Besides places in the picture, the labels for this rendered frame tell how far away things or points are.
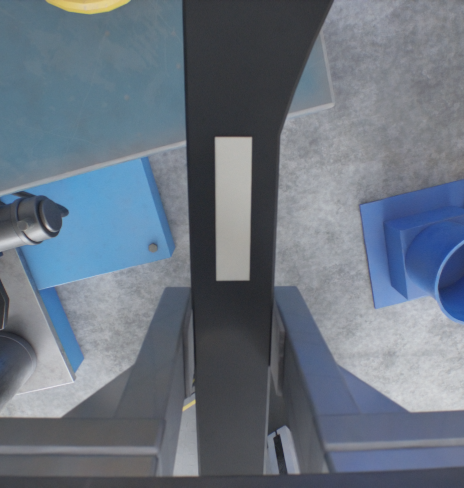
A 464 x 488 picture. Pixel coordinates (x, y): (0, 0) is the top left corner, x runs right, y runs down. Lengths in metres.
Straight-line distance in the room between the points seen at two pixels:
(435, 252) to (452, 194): 0.38
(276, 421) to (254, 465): 1.18
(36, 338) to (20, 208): 0.70
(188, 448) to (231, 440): 1.26
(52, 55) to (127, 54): 0.05
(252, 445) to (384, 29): 1.40
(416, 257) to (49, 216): 1.10
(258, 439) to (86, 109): 0.22
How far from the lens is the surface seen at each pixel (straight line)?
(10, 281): 1.45
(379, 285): 1.54
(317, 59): 0.26
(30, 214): 0.90
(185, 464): 1.48
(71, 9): 0.24
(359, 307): 1.56
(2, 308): 1.12
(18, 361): 1.47
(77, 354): 1.63
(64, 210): 1.04
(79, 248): 1.34
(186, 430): 1.37
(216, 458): 0.18
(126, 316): 1.52
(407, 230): 1.35
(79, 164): 0.27
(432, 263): 1.25
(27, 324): 1.50
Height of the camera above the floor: 1.31
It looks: 74 degrees down
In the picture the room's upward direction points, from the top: 175 degrees clockwise
